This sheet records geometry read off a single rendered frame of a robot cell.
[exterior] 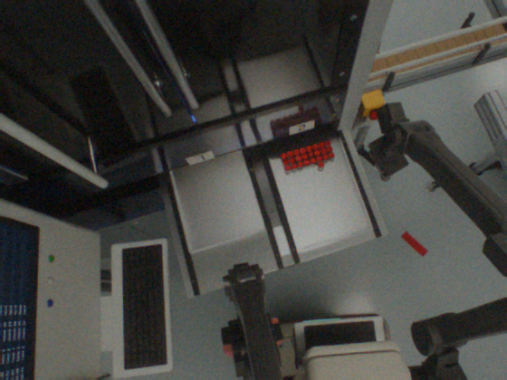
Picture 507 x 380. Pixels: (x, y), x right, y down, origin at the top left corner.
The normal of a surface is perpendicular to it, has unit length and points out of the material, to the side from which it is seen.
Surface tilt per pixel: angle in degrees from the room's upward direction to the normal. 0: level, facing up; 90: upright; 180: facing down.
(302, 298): 0
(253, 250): 0
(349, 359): 43
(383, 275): 0
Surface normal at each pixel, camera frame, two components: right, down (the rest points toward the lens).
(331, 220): -0.02, -0.25
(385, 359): -0.07, -0.84
